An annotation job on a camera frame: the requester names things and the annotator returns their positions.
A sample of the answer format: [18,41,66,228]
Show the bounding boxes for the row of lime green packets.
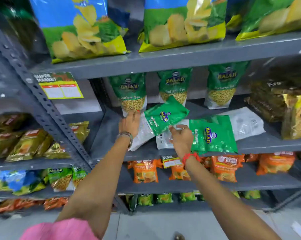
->
[125,190,261,212]

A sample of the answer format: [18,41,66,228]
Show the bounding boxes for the row of orange snack packets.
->
[127,151,296,184]

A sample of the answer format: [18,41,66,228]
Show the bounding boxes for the person's left forearm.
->
[56,133,134,239]

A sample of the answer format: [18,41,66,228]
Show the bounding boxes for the person's right forearm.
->
[183,153,282,240]

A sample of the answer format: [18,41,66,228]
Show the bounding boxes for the large yellow price label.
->
[33,72,84,100]

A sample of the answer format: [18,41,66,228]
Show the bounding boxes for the person's right hand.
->
[169,124,198,158]

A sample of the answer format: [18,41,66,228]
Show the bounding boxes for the small yellow price label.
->
[162,155,183,169]

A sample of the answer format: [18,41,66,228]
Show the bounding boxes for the pile of orange red packets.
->
[0,197,70,214]

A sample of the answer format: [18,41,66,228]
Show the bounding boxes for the red thread wristband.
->
[182,152,200,166]

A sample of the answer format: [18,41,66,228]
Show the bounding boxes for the blue snack packets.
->
[0,169,48,197]

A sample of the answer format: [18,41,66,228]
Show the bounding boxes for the person's left hand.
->
[118,110,141,138]

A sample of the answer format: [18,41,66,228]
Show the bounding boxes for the dark green chip bag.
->
[0,0,51,63]

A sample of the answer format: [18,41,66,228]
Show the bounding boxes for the metal wristwatch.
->
[117,131,134,149]

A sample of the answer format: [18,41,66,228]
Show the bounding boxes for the stack of brown yellow packets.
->
[244,77,301,140]

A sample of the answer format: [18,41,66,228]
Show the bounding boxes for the small green snack packet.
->
[72,167,88,188]
[47,168,74,193]

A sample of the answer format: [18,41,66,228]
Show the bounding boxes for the pink shirt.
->
[20,218,99,240]

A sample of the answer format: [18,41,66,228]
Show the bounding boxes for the large blue green chip bag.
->
[138,0,227,53]
[28,0,130,64]
[235,0,301,41]

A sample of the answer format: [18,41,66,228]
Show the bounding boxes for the pile of golden snack packets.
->
[0,113,90,163]

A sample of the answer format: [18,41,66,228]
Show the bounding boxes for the grey metal shelf rack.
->
[28,29,301,213]
[0,5,129,216]

